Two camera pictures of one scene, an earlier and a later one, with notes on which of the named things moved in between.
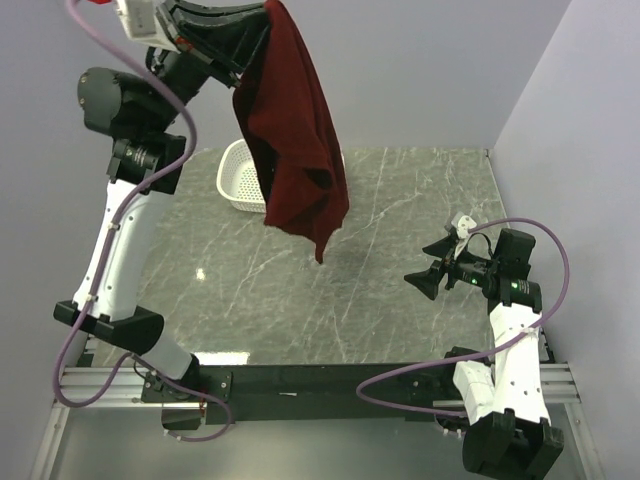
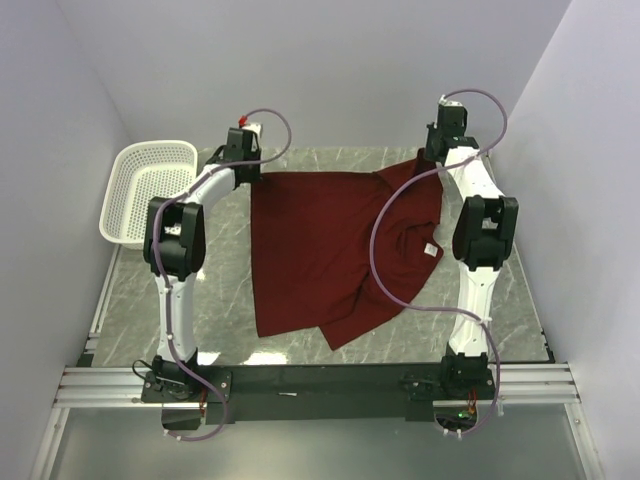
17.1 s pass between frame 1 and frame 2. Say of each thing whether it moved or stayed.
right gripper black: moved
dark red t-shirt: moved
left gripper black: moved
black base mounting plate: stayed
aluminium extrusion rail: stayed
